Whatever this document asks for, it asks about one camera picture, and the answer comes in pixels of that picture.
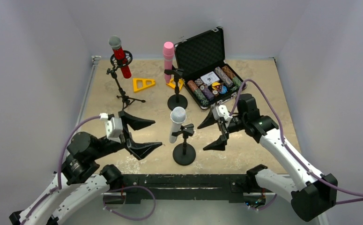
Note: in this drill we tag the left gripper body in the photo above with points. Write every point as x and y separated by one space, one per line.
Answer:
124 132

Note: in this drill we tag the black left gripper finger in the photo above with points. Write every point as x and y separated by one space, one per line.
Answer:
134 122
141 150

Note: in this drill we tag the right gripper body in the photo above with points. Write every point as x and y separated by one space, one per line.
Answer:
224 130

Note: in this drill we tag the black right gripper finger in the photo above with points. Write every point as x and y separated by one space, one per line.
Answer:
219 144
211 118

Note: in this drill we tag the white toy microphone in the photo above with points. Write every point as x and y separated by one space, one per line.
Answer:
178 117

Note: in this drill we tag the black clip stand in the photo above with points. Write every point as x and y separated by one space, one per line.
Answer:
184 154
177 99

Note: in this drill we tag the red glitter microphone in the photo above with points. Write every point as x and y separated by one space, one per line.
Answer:
120 56

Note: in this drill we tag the pink toy microphone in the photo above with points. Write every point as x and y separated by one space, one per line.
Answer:
168 54

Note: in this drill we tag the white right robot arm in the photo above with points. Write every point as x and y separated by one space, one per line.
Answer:
308 196

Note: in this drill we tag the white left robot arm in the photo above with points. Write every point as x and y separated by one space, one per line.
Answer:
79 178

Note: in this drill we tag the green poker chip stack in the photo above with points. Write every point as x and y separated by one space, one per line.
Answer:
204 102

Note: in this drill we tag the purple poker chip stack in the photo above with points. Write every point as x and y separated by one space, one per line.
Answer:
207 93

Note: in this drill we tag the red all-in triangle button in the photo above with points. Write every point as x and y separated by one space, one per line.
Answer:
220 88

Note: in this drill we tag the blue round blind button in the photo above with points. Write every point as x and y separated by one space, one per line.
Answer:
223 90

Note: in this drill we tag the yellow dealer button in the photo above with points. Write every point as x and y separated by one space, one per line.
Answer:
215 85

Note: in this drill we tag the red poker chip stack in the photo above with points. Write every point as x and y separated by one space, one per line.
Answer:
192 85

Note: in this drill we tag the yellow triangle block left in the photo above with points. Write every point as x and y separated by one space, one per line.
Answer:
140 84

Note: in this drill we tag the black poker chip case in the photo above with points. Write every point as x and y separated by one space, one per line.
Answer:
200 55

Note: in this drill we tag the white playing card box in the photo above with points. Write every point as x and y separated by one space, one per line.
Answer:
210 78

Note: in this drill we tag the orange black chip stack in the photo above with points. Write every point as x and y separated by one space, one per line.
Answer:
229 73

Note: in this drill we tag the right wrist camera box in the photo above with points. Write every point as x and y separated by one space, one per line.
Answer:
220 113

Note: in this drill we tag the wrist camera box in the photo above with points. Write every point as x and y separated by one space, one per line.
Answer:
220 113
113 126

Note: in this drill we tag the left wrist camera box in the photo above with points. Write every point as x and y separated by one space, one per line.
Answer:
113 126

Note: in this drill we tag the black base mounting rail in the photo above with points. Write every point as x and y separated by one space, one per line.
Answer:
233 188

